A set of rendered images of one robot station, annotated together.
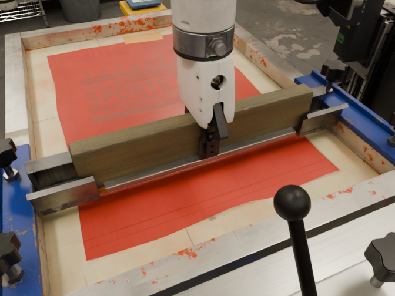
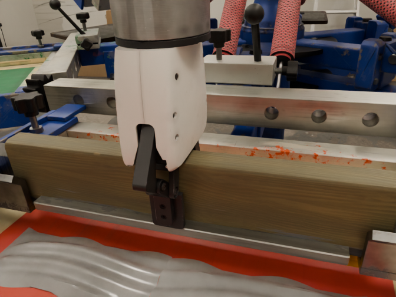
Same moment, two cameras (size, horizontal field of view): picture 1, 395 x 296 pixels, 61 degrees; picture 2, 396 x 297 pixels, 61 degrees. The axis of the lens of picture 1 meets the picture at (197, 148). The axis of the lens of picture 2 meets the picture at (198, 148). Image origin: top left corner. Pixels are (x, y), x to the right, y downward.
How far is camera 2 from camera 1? 0.64 m
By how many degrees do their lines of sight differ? 100
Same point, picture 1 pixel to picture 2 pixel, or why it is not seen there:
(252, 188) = not seen: hidden behind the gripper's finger
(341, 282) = (233, 61)
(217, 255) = (260, 141)
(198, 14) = not seen: outside the picture
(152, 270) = (316, 150)
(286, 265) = (238, 92)
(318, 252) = (214, 90)
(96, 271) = not seen: hidden behind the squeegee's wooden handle
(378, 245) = (222, 30)
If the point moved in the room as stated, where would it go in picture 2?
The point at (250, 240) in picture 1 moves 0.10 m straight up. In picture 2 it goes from (228, 139) to (227, 71)
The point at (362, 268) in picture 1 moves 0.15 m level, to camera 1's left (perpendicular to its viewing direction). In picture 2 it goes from (217, 61) to (303, 73)
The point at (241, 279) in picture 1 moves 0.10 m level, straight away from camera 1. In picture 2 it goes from (269, 94) to (215, 110)
